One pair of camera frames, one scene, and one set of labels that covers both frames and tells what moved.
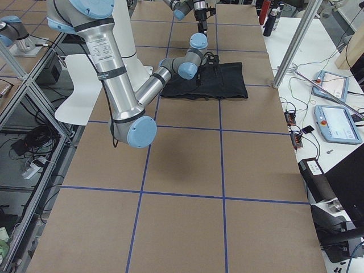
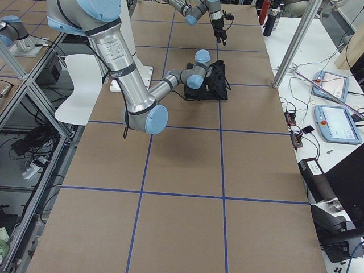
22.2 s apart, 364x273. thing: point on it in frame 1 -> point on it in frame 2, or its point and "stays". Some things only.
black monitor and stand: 340,223 stays
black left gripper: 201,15 -> 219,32
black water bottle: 270,22 stays
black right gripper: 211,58 -> 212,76
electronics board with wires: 296,133 stays
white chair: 87,89 stays
